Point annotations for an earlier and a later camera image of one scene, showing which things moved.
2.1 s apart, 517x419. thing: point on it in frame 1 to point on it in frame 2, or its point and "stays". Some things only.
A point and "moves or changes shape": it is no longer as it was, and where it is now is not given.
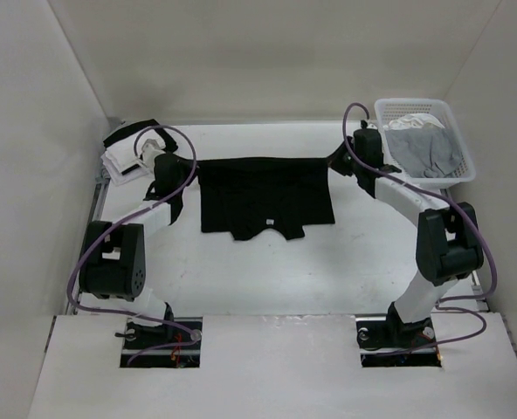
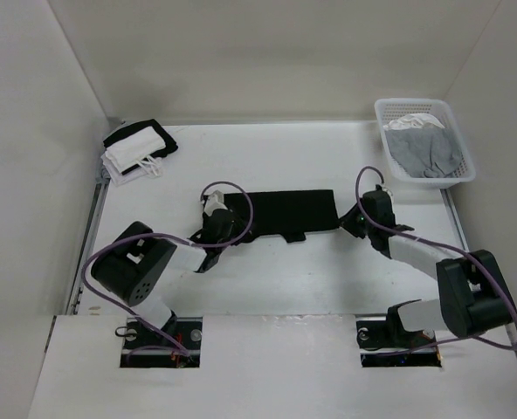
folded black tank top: [167, 141] stays
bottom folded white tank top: [120, 178] stays
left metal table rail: [96, 215] stays
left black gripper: [189, 165] to [241, 228]
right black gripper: [334, 161] to [347, 221]
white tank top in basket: [411, 120] stays
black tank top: [243, 195] moves or changes shape
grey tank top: [423, 151] stays
